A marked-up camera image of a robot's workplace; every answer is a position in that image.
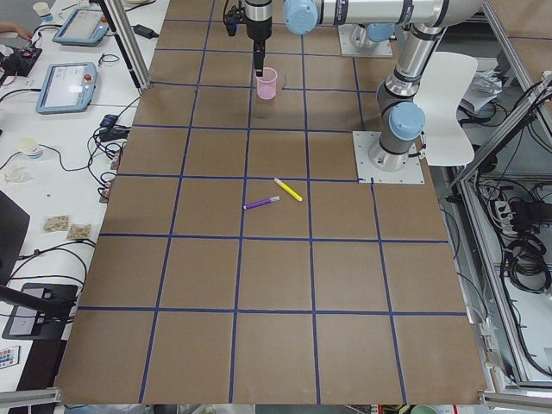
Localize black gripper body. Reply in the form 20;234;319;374
246;17;272;42

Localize purple pen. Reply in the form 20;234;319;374
243;196;280;210

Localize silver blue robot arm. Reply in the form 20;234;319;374
283;1;482;172

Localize pink plastic cup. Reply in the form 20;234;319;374
256;67;278;100

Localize white paper cup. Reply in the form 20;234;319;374
32;1;53;22

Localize person hand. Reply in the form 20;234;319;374
0;21;33;41

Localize black power adapter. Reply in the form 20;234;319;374
133;24;159;39

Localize yellow highlighter pen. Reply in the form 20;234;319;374
273;178;303;202

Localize far blue teach pendant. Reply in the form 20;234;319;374
53;9;109;47

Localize blue teach pendant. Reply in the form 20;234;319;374
35;62;97;115
53;9;109;47

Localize near blue teach pendant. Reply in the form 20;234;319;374
35;62;97;115

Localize white plastic chair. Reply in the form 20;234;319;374
414;52;478;166

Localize stack of papers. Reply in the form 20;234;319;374
460;70;503;113

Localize black circuit board device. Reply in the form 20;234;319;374
1;46;42;77

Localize right snack bag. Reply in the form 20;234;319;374
66;223;93;241

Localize snack bag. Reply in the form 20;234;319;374
41;215;72;234
66;223;93;241

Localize left snack bag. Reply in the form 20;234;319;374
41;215;72;234

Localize crumpled white tissue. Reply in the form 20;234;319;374
3;166;34;185

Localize black monitor edge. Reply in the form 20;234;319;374
0;191;30;285

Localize black monitor stand base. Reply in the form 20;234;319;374
1;283;78;340

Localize colourful remote control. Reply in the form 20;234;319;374
0;345;21;369

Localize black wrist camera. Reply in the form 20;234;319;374
223;5;242;37

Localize aluminium frame post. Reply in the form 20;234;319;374
97;0;151;91

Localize blue black cable connector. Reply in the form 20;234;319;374
97;114;130;142

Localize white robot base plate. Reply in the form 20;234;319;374
353;131;424;185

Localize coiled black cables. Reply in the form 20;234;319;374
502;235;549;294

